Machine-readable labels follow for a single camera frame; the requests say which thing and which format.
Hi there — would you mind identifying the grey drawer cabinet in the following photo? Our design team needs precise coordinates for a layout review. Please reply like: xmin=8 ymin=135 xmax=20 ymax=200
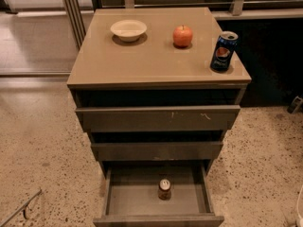
xmin=67 ymin=8 xmax=251 ymax=168

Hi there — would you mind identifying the grey middle drawer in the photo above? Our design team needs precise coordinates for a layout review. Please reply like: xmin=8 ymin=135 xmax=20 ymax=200
xmin=91 ymin=141 xmax=223 ymax=161

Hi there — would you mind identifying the grey top drawer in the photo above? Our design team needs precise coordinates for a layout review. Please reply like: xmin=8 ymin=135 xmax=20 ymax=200
xmin=76 ymin=105 xmax=240 ymax=132

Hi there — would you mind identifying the orange soda can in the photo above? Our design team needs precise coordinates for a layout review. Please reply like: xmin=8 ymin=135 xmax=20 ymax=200
xmin=158 ymin=179 xmax=171 ymax=201

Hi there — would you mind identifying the grey open bottom drawer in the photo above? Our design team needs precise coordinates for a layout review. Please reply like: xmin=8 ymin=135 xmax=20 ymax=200
xmin=94 ymin=165 xmax=224 ymax=227

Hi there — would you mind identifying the blue pepsi can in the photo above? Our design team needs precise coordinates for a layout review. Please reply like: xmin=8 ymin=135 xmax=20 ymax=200
xmin=210 ymin=31 xmax=239 ymax=72

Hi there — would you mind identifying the red apple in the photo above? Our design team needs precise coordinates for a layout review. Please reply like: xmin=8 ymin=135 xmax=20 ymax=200
xmin=172 ymin=26 xmax=193 ymax=47

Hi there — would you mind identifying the white bowl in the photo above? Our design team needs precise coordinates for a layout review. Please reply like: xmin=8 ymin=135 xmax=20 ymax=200
xmin=110 ymin=20 xmax=147 ymax=43

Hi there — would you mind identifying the small dark floor object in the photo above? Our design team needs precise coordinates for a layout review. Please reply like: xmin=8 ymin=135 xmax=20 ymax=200
xmin=287 ymin=96 xmax=303 ymax=114

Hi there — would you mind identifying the metal rod on floor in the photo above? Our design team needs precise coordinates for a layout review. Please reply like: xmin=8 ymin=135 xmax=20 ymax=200
xmin=0 ymin=189 xmax=42 ymax=227

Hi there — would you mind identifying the metal window frame post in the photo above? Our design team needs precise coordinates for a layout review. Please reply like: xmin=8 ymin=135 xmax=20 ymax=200
xmin=62 ymin=0 xmax=85 ymax=49

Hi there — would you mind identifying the white cable on floor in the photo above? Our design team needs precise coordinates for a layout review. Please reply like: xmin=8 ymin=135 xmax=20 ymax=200
xmin=294 ymin=184 xmax=303 ymax=227

